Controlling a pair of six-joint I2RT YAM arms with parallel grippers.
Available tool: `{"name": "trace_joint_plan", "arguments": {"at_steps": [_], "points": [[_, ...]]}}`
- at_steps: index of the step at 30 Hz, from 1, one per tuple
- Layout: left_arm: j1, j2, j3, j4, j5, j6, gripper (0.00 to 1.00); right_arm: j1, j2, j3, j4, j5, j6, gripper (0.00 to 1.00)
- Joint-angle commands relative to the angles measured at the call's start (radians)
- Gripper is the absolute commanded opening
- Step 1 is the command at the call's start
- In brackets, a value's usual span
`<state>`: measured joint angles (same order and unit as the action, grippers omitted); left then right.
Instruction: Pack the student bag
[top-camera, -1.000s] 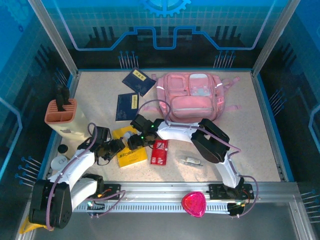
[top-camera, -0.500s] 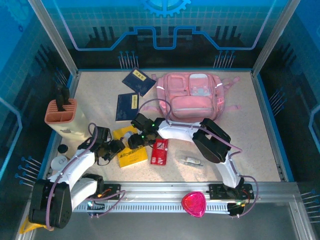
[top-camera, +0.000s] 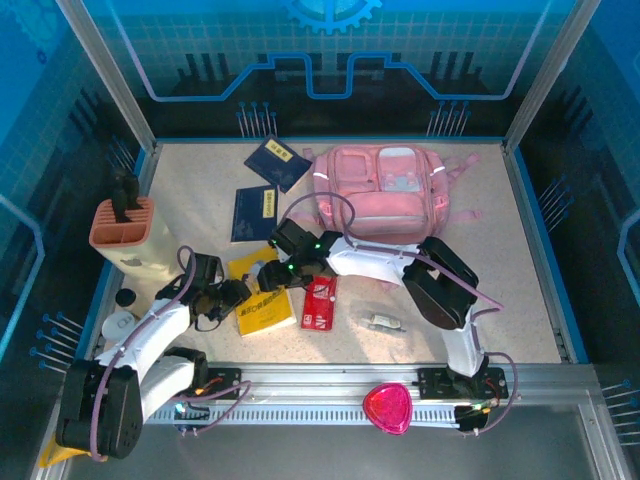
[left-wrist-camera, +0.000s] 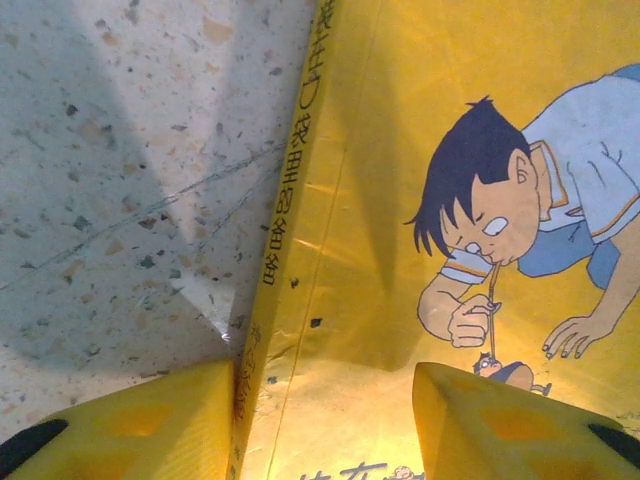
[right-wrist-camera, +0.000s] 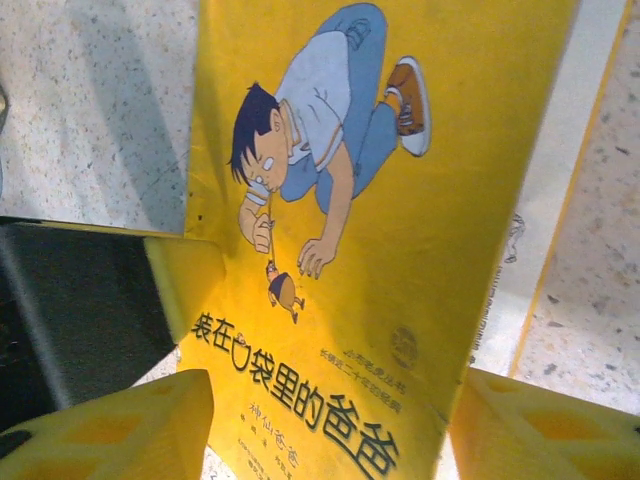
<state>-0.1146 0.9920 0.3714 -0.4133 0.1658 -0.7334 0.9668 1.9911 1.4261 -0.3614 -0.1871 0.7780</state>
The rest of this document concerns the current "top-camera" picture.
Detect dark blue book yellow label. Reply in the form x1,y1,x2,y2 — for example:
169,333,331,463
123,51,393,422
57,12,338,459
229,184,280,245
243,134,314,195

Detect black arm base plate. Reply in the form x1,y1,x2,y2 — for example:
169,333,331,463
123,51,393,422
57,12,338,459
417,367,510,401
192,367,244,401

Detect clear plastic packet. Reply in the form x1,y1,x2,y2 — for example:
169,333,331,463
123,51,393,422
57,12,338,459
357,308,409,336

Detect black knife handle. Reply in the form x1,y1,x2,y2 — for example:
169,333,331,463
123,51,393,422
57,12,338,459
110,168,130,224
124,174,142,211

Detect pink heart-shaped object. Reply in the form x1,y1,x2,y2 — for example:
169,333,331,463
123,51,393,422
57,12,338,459
362,382,414,436

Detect black-lidded small bottle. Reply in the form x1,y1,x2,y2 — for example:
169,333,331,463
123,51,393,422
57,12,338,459
114,288,139,321

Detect slotted grey cable duct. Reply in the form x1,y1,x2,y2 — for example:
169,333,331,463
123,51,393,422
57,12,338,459
147,403,464,427

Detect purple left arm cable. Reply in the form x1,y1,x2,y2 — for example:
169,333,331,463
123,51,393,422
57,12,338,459
87,244,254,462

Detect small circuit board with LEDs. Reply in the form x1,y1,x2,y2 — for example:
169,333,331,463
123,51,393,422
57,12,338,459
454,399,501,420
172,397,211,421

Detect aluminium front beam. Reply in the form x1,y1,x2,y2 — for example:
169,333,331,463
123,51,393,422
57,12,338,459
59,363,601,406

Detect white-lidded can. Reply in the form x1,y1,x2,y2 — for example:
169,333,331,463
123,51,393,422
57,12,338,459
102,310,134,344

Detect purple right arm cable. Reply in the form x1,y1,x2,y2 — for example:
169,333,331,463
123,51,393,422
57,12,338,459
282,192,521,437

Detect red pouch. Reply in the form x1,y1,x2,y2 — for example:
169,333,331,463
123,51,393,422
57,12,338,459
301,274,339,331

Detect yellow plastic bag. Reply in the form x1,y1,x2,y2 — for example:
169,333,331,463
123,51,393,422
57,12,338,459
38,434,81,469

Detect aluminium frame post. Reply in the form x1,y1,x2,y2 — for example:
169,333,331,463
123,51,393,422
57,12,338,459
54,0,159,156
503,0,601,154

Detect beige knife block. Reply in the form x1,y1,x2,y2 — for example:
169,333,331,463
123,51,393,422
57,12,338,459
88,197,185,306

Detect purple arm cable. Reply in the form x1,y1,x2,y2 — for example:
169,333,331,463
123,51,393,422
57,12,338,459
87,244,254,462
282,192,521,437

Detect pink backpack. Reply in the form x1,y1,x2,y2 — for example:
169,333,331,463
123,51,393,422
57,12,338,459
287,143,485,294

